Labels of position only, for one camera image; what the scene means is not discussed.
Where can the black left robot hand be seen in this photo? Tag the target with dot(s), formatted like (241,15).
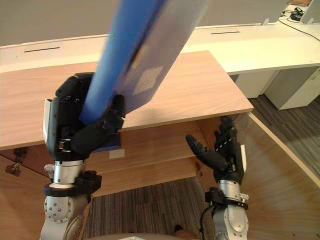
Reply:
(60,120)

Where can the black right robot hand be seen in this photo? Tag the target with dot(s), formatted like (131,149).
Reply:
(226,155)

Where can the blue folder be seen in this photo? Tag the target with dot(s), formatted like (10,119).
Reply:
(140,60)

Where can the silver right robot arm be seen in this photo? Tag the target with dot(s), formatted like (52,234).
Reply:
(228,210)

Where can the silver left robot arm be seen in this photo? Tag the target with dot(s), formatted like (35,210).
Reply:
(65,200)

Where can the metal door hinge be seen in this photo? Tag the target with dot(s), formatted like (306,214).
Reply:
(199,168)
(15,162)

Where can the wooden cabinet door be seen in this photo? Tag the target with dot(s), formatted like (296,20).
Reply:
(22,197)
(280,180)

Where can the wooden office cabinet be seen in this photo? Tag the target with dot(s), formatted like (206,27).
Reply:
(162,120)

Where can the white label sticker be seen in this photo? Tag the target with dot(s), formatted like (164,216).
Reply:
(117,154)

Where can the white long desk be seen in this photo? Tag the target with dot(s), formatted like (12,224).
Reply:
(250,50)

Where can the grey desk partition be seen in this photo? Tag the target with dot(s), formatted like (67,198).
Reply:
(100,17)

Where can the black headset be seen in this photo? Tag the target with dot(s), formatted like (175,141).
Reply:
(296,13)

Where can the white desk pedestal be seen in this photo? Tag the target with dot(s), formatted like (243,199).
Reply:
(292,87)

